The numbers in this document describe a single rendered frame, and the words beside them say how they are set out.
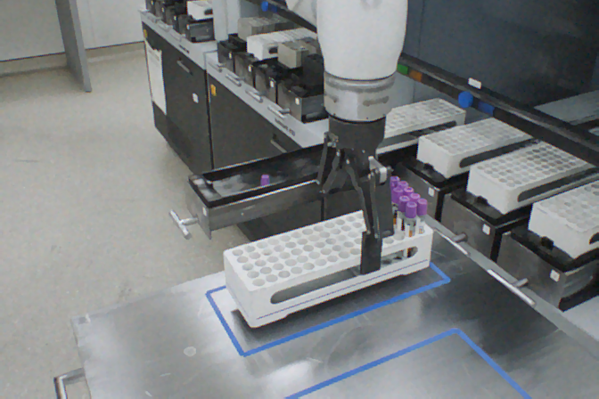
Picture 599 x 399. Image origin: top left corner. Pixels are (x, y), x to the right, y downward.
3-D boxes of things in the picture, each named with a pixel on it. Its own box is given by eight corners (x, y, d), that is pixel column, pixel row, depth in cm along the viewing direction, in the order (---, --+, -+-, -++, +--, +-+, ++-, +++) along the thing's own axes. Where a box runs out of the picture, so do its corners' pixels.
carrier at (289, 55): (302, 70, 177) (302, 50, 174) (296, 71, 176) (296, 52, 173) (283, 60, 185) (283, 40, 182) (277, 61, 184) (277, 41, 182)
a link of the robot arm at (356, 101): (347, 85, 70) (345, 132, 73) (411, 74, 74) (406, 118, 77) (311, 64, 77) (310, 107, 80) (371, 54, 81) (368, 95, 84)
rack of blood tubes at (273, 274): (393, 232, 99) (396, 199, 96) (430, 264, 91) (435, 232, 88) (225, 285, 88) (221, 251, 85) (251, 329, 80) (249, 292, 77)
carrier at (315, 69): (329, 86, 165) (330, 65, 162) (323, 87, 164) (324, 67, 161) (308, 74, 174) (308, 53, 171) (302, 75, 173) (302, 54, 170)
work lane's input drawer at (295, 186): (438, 140, 155) (442, 107, 151) (477, 161, 144) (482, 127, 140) (166, 214, 124) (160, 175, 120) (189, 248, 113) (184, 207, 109)
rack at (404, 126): (435, 121, 149) (438, 97, 146) (463, 136, 141) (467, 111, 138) (333, 147, 136) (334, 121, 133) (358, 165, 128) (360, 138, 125)
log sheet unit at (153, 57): (151, 101, 306) (143, 32, 289) (168, 120, 285) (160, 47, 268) (147, 102, 305) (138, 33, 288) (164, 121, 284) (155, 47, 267)
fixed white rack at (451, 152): (514, 134, 142) (519, 110, 139) (548, 151, 134) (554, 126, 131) (414, 163, 129) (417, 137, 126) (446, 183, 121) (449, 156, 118)
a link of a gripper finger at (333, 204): (326, 198, 89) (324, 196, 90) (324, 236, 93) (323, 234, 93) (344, 193, 90) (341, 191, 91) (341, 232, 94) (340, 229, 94)
